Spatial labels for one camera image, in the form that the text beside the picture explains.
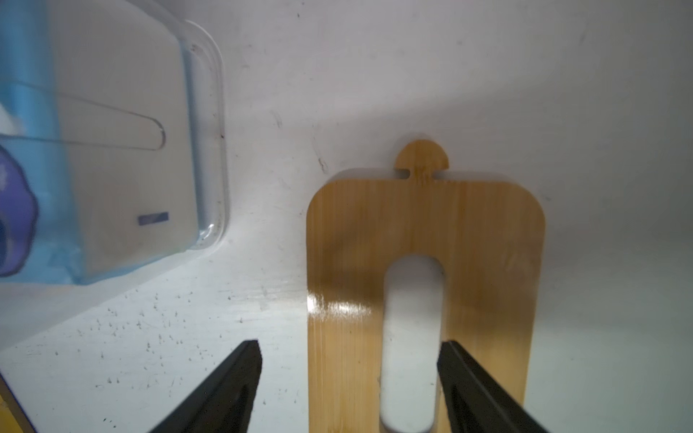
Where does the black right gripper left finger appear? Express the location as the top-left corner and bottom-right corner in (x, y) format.
(153, 340), (263, 433)

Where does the bamboo tissue box lid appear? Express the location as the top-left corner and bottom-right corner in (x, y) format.
(306, 140), (545, 432)

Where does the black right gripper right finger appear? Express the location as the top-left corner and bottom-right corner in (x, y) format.
(437, 340), (546, 433)

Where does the blue tissue paper pack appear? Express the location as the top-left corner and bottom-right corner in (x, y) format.
(1, 1), (83, 284)

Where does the clear plastic tissue box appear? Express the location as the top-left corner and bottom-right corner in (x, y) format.
(1, 1), (230, 348)

